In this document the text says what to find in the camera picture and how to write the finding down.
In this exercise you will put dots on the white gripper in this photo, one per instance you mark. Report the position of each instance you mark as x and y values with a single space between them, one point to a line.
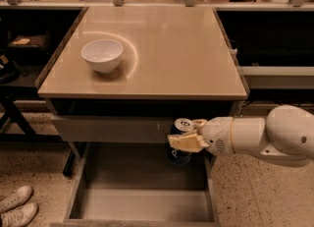
216 136

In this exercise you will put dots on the blue pepsi can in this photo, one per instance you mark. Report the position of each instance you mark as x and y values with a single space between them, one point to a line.
180 126

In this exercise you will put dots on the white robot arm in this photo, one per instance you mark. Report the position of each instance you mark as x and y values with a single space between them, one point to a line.
285 137

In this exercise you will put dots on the beige top drawer cabinet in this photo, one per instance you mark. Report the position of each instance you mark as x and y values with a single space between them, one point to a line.
176 63

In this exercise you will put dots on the open middle drawer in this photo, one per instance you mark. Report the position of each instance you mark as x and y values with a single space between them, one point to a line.
124 185

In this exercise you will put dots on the closed top drawer front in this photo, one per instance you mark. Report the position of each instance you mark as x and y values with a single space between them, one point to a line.
113 129

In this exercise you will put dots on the white ceramic bowl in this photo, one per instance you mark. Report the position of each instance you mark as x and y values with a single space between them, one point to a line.
103 55

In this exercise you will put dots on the black stand legs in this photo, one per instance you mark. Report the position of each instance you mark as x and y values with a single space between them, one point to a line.
11 112

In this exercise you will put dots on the lower white sneaker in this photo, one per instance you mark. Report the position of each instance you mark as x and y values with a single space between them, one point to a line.
17 216

